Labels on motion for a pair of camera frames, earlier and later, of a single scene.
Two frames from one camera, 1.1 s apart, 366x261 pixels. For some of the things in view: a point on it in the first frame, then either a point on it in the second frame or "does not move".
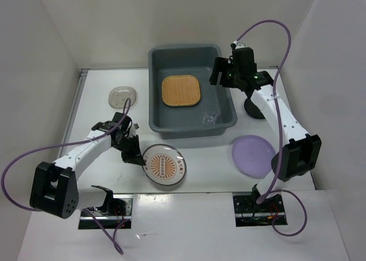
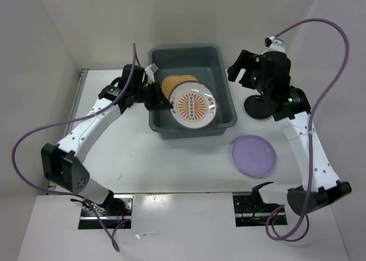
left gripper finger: x=139 y=160 -> x=164 y=103
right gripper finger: x=220 y=65 -> x=242 y=63
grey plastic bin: x=183 y=103 does not move
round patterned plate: x=165 y=165 -> x=194 y=104
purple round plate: x=253 y=155 does not move
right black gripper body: x=233 y=74 -> x=261 y=82
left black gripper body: x=128 y=146 -> x=150 y=95
